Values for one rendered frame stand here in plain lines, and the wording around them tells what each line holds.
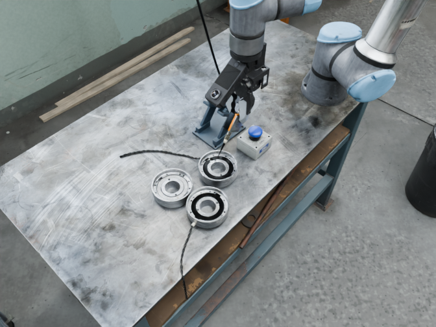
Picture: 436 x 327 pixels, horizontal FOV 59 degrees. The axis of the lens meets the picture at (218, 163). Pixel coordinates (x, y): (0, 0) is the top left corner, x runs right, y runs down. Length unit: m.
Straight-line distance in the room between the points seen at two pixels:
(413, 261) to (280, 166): 1.08
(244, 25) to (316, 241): 1.28
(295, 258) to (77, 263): 1.12
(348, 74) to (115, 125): 0.69
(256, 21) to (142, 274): 0.60
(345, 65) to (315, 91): 0.17
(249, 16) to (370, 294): 1.37
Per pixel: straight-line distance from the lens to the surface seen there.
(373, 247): 1.96
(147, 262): 0.92
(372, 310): 1.83
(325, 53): 1.18
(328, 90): 1.25
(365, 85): 1.07
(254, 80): 0.91
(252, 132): 1.05
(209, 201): 0.96
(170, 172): 1.02
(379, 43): 1.07
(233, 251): 1.21
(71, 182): 1.10
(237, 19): 0.82
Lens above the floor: 1.62
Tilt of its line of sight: 51 degrees down
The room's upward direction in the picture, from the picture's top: straight up
